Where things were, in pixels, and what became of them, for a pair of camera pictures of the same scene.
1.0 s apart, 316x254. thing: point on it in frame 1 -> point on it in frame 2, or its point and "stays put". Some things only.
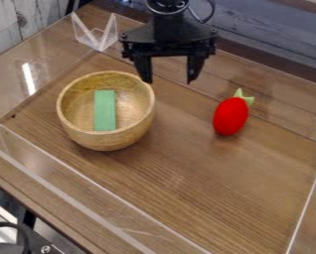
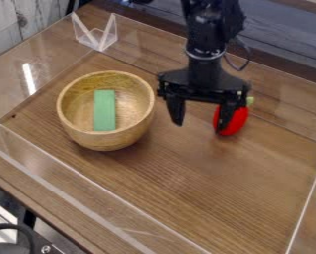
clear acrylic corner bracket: (97, 39) stays put
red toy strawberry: (232, 113) stays put
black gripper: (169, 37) -> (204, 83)
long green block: (105, 110) stays put
